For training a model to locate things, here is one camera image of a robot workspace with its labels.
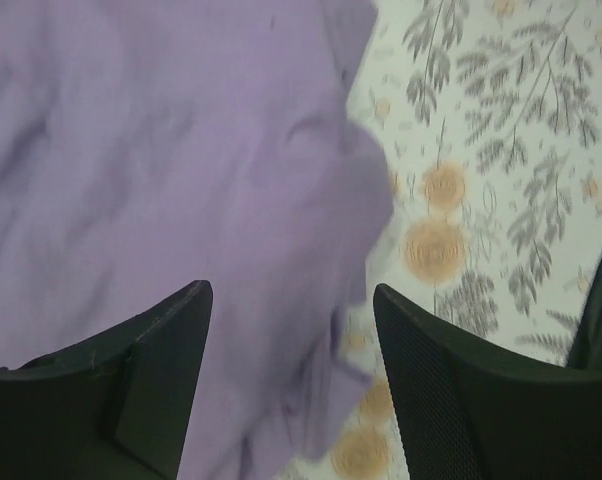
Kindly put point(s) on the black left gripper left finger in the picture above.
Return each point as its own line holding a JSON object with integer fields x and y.
{"x": 114, "y": 406}

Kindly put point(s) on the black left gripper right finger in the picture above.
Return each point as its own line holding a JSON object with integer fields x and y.
{"x": 469, "y": 409}

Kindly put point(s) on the purple t shirt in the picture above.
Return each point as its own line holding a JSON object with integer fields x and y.
{"x": 148, "y": 144}

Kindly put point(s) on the floral tablecloth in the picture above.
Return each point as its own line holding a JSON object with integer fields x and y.
{"x": 490, "y": 117}

